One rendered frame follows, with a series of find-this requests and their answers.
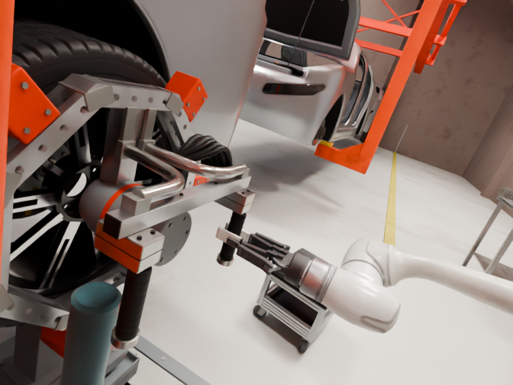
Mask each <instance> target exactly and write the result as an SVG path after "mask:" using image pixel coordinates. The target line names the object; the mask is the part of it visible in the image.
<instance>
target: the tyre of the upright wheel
mask: <svg viewBox="0 0 513 385"><path fill-rule="evenodd" d="M11 62H12V63H13V64H15V65H18V66H20V67H22V68H23V69H24V70H25V72H26V73H27V74H28V75H29V77H30V78H32V80H33V81H34V82H35V83H36V84H37V86H38V87H39V88H40V89H41V91H42V92H43V93H44V94H45V95H47V94H48V93H49V92H51V91H52V90H53V89H54V88H56V87H57V86H58V82H61V81H63V80H64V79H66V78H67V77H68V76H69V75H70V74H72V73H75V74H80V75H83V74H87V75H90V76H94V77H100V78H105V79H114V80H120V81H125V82H130V83H139V84H144V85H150V84H151V85H153V86H159V87H161V88H164V87H165V86H166V82H165V81H164V79H163V77H162V76H161V75H160V74H159V73H158V72H157V71H156V70H155V69H154V68H153V67H152V66H151V65H150V64H148V63H147V62H146V61H145V60H143V59H141V58H140V57H139V56H137V55H135V54H134V53H132V52H130V51H128V50H125V49H123V48H121V47H118V46H115V45H113V44H109V43H106V42H104V41H102V40H98V39H95V38H93V37H89V36H87V35H84V34H80V33H78V32H75V31H72V30H70V29H67V28H64V27H60V26H58V25H56V24H52V23H50V22H45V21H42V20H37V19H33V18H26V17H18V16H14V26H13V41H12V57H11ZM119 266H120V264H119V263H118V262H116V261H115V262H114V263H113V264H111V265H110V266H109V267H107V268H106V269H104V270H103V271H102V272H101V273H99V274H97V275H96V276H94V277H93V278H91V279H89V280H87V281H85V282H84V283H81V284H79V285H78V286H74V287H73V288H70V289H67V290H64V291H61V292H58V293H53V294H48V295H44V296H45V297H47V298H50V299H56V298H58V297H60V296H62V295H64V294H66V293H68V292H70V291H72V290H74V289H76V288H78V287H80V286H82V285H84V284H86V283H88V282H90V281H92V280H94V279H96V278H98V277H100V276H102V275H104V274H106V273H108V272H110V271H112V270H114V269H116V268H117V267H119ZM26 324H30V323H26V322H19V321H16V320H12V319H6V318H2V317H0V328H3V327H5V328H6V327H13V326H18V325H26Z"/></svg>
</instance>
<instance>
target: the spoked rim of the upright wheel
mask: <svg viewBox="0 0 513 385"><path fill-rule="evenodd" d="M105 139H106V134H105V136H104V138H103V140H102V143H101V145H100V147H99V149H98V151H97V154H96V155H95V156H93V155H91V154H90V148H89V137H88V131H87V124H86V123H85V124H84V125H83V126H82V127H81V128H79V129H78V130H77V131H76V132H75V133H74V134H73V135H72V136H71V137H70V138H69V148H70V153H71V154H69V155H66V156H65V157H63V158H61V159H59V160H58V161H57V162H56V163H54V162H52V161H51V160H49V159H47V160H46V161H45V162H44V163H43V164H42V165H41V166H42V167H43V168H44V169H46V170H48V171H47V174H46V175H45V177H44V180H43V182H42V185H41V189H36V190H31V191H25V192H16V193H14V201H13V213H17V212H24V211H27V210H32V209H39V208H43V207H46V208H47V209H48V210H49V211H50V213H49V214H47V215H46V216H45V217H44V218H42V219H41V220H40V221H39V222H38V223H37V224H35V225H34V226H33V227H31V228H30V229H29V230H28V231H26V232H25V233H24V234H23V235H22V236H21V237H19V238H18V239H17V240H15V241H14V242H11V251H10V264H9V277H8V284H10V285H12V286H16V287H19V288H21V289H23V290H27V291H30V292H32V293H36V294H38V295H41V296H44V295H48V294H53V293H58V292H61V291H64V290H67V289H70V288H73V287H74V286H78V285H79V284H81V283H84V282H85V281H87V280H89V279H91V278H93V277H94V276H96V275H97V274H99V273H101V272H102V271H103V270H104V269H106V268H107V267H109V266H110V265H111V264H113V263H114V262H115V260H113V259H111V258H110V257H108V256H107V255H105V254H103V253H102V252H101V251H99V250H97V249H95V248H94V240H95V235H94V233H95V232H93V231H91V230H90V229H89V228H88V227H87V225H86V222H85V221H84V220H83V219H82V218H81V216H80V214H79V201H80V199H81V196H82V194H83V192H84V191H85V189H86V188H87V187H88V186H89V185H90V184H91V183H92V182H93V181H95V180H96V179H98V178H100V172H101V168H102V158H103V153H104V148H105ZM152 139H154V140H155V141H156V143H155V145H156V146H158V147H161V148H163V149H166V150H169V148H168V141H167V137H166V132H165V131H164V129H163V126H162V125H161V123H160V120H159V118H158V116H157V115H156V119H155V123H154V127H153V134H152ZM94 169H95V171H93V170H94ZM76 173H84V174H85V177H86V184H85V187H84V188H83V190H82V191H81V192H80V193H78V194H77V195H75V196H67V195H66V194H65V192H64V188H65V186H66V184H67V183H68V182H69V180H70V179H71V178H72V177H73V175H75V174H76ZM134 182H136V183H139V184H140V185H143V186H152V185H155V184H158V183H164V182H166V179H165V178H164V177H162V176H161V175H159V174H158V173H155V172H154V171H152V170H150V169H149V168H147V167H145V166H143V165H141V164H140V163H137V168H136V172H135V176H134ZM66 205H67V207H66V208H64V207H65V206H66ZM13 213H12V214H13ZM60 219H63V220H62V221H61V222H59V223H58V224H56V223H57V222H58V221H59V220H60ZM55 224H56V225H55ZM53 225H54V226H53ZM52 226H53V227H52Z"/></svg>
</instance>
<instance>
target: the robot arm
mask: <svg viewBox="0 0 513 385"><path fill-rule="evenodd" d="M228 225H229V222H227V223H226V225H225V228H224V229H223V228H221V227H218V230H217V233H216V235H215V237H216V238H217V239H219V240H221V241H223V242H225V243H227V244H229V245H231V246H232V247H234V248H236V249H237V253H236V255H237V256H239V257H242V258H243V259H244V260H246V261H248V262H250V263H251V264H253V265H255V266H256V267H259V268H260V269H261V270H263V271H264V272H265V273H266V274H267V275H271V273H272V271H276V272H279V273H283V274H284V275H285V281H287V282H289V283H291V284H293V285H295V286H299V285H300V289H299V290H300V292H301V293H304V294H305V295H306V296H309V297H311V298H312V299H315V300H316V301H317V302H320V303H321V304H323V305H325V306H326V307H327V308H329V310H330V311H331V312H333V313H334V314H335V315H337V316H339V317H340V318H342V319H344V320H345V321H347V322H349V323H351V324H353V325H356V326H358V327H360V328H364V329H366V330H368V331H371V332H376V333H380V334H385V333H386V332H388V331H390V330H391V329H392V328H393V326H394V325H395V324H396V322H397V319H398V315H399V312H400V308H401V303H400V302H399V301H398V299H397V298H396V297H395V296H394V295H393V293H392V292H391V291H390V290H388V289H386V288H387V287H391V286H395V285H396V284H397V283H398V282H399V281H401V280H403V279H407V278H419V279H425V280H430V281H433V282H435V283H439V284H440V285H443V286H445V287H448V288H450V289H452V290H455V291H457V292H458V293H462V294H463V295H466V296H468V297H470V298H473V299H475V300H478V301H480V302H481V303H485V304H486V305H488V306H491V307H493V308H495V309H498V310H500V311H503V312H505V313H508V314H509V315H513V282H511V281H509V280H505V279H502V278H499V277H495V276H493V275H489V274H487V273H483V272H480V271H477V270H473V269H470V268H468V267H463V266H460V265H458V264H453V263H451V262H448V261H445V260H441V259H437V258H434V257H429V256H424V255H419V254H409V253H405V252H401V251H399V250H397V249H396V248H395V247H394V246H393V245H392V244H386V243H384V242H383V241H381V240H379V239H378V238H374V237H363V238H360V239H358V240H356V241H355V242H353V243H352V244H351V246H350V247H349V249H348V250H347V252H346V254H345V255H344V258H343V260H342V263H341V266H340V268H339V267H337V268H336V267H335V266H334V265H333V264H329V263H328V262H326V261H324V260H322V259H320V258H318V257H315V258H314V259H313V260H311V258H310V257H309V256H307V255H305V254H303V253H301V252H296V253H295V255H294V254H292V253H291V252H289V250H290V246H289V245H286V244H282V243H280V242H278V241H275V240H273V239H272V238H269V237H267V236H265V235H262V234H260V233H258V232H256V233H255V234H253V233H249V232H247V231H245V230H243V229H242V231H241V233H240V237H239V236H237V235H235V234H233V233H231V232H229V231H227V227H228ZM267 258H268V259H267ZM333 273H334V275H333ZM332 275H333V276H332ZM329 282H330V283H329ZM328 284H329V285H328ZM325 290H326V292H325ZM324 292H325V293H324ZM322 297H323V298H322ZM321 299H322V300H321Z"/></svg>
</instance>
